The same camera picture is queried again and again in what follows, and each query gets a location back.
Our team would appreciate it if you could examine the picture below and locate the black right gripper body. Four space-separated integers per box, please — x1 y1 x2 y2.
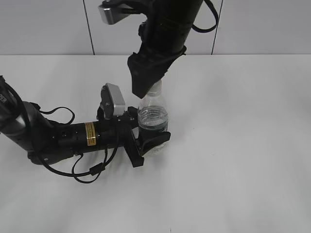
138 14 194 54

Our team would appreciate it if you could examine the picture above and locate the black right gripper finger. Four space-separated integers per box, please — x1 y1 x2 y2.
127 45 187 99

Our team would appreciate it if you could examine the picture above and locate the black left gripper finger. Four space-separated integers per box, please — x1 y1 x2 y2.
138 131 171 155

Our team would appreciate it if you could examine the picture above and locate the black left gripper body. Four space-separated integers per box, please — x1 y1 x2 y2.
85 106 144 167

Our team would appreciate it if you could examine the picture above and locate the clear cestbon water bottle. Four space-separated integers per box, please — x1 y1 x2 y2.
137 80 170 154

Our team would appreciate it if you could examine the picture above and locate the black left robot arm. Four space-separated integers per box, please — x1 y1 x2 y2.
0 78 171 167

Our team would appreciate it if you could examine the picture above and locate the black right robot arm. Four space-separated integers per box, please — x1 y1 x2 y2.
127 0 203 98

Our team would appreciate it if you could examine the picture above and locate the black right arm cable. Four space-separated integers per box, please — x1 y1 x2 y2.
191 0 219 33

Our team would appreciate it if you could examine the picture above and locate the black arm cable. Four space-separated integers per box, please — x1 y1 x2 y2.
191 0 219 33
14 92 120 184

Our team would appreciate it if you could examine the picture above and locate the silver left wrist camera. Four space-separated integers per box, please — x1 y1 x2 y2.
100 83 125 119

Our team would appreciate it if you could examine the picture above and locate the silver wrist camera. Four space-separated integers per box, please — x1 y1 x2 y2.
98 0 149 25
100 83 125 119

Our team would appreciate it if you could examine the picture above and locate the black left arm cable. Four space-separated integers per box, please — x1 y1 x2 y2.
14 92 120 184

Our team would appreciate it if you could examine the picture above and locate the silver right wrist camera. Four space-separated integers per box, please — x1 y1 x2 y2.
98 0 149 25

